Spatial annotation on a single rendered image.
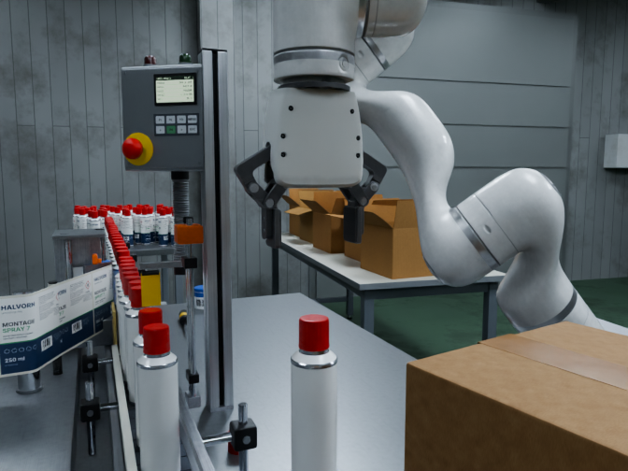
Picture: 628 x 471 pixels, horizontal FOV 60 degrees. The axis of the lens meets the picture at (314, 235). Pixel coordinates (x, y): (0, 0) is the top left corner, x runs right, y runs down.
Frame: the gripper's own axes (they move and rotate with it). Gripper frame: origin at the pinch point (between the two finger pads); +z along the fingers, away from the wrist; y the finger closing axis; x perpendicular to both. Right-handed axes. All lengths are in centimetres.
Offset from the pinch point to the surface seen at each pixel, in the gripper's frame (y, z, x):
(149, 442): 16.4, 27.5, -15.5
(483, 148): -376, -35, -426
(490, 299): -161, 56, -158
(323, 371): -0.1, 14.2, 2.5
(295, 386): 2.4, 16.1, 0.7
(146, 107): 12, -18, -51
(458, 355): -7.7, 9.5, 14.9
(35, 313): 32, 19, -56
